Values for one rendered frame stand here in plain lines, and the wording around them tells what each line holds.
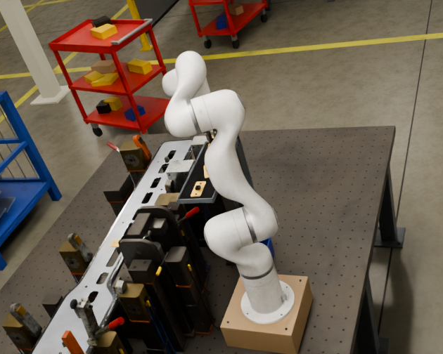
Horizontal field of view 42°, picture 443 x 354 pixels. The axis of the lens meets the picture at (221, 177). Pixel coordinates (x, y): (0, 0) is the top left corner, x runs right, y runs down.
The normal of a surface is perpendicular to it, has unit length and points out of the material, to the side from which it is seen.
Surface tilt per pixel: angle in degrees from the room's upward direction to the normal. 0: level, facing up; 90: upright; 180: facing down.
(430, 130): 0
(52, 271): 0
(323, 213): 0
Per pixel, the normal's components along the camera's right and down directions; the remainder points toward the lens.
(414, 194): -0.25, -0.79
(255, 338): -0.33, 0.61
